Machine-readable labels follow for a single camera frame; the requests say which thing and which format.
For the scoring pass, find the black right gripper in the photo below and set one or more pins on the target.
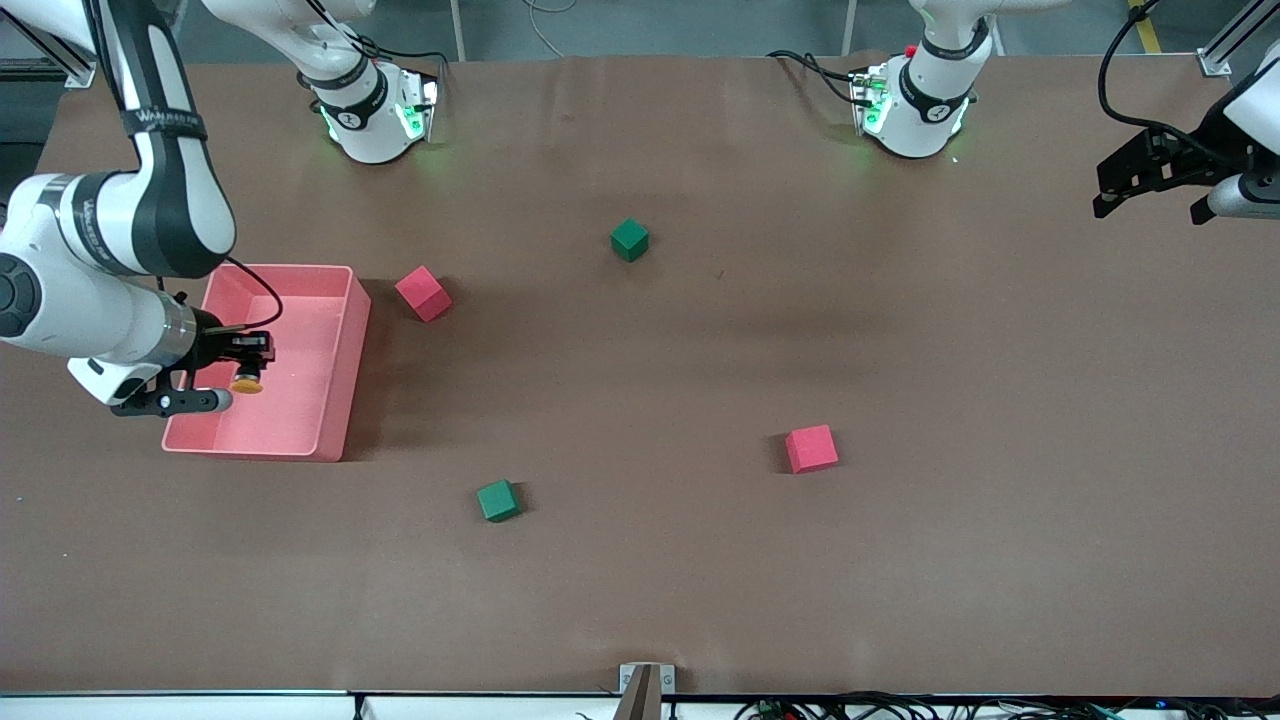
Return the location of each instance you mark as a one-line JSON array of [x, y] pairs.
[[213, 337]]

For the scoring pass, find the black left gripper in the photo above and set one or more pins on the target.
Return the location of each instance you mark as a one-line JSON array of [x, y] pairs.
[[1192, 150]]

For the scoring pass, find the orange capped push button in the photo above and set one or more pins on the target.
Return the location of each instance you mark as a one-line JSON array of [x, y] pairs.
[[247, 384]]

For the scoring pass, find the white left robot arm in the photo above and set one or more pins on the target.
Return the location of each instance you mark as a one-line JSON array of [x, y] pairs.
[[930, 110]]

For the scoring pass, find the pink plastic tray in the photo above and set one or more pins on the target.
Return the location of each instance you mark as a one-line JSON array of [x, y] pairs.
[[300, 410]]

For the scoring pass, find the red cube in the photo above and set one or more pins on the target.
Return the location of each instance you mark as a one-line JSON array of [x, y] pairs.
[[423, 293], [811, 449]]

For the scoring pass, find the green cube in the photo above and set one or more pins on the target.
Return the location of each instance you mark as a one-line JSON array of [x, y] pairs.
[[498, 500], [629, 240]]

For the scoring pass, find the aluminium frame profile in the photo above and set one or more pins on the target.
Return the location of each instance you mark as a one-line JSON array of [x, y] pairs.
[[1215, 62], [75, 72]]

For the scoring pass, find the white table edge rail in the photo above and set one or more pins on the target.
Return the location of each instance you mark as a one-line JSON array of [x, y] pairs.
[[200, 708]]

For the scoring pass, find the white frame post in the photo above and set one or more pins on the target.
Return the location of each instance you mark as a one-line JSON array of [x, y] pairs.
[[458, 30], [848, 25]]

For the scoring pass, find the metal table edge bracket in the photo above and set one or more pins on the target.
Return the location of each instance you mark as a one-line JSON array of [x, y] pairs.
[[645, 690]]

